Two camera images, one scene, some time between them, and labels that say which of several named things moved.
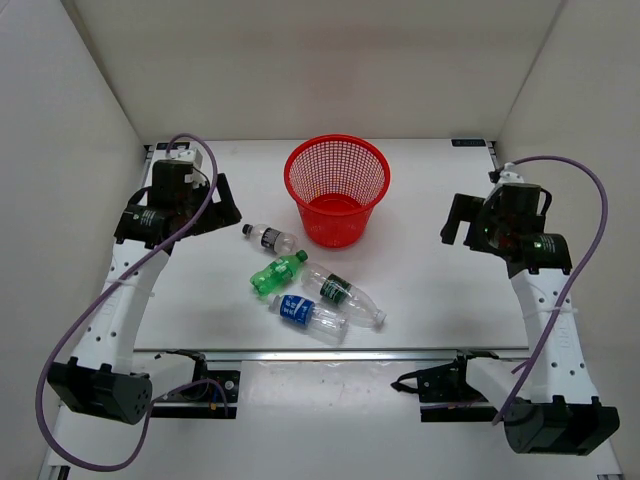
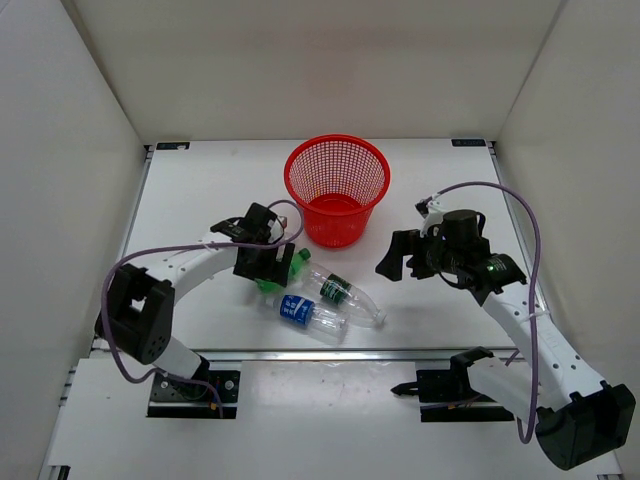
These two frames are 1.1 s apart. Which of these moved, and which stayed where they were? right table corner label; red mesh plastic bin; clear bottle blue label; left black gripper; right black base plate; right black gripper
Moved: right black gripper; left black gripper
Stayed: clear bottle blue label; right table corner label; right black base plate; red mesh plastic bin
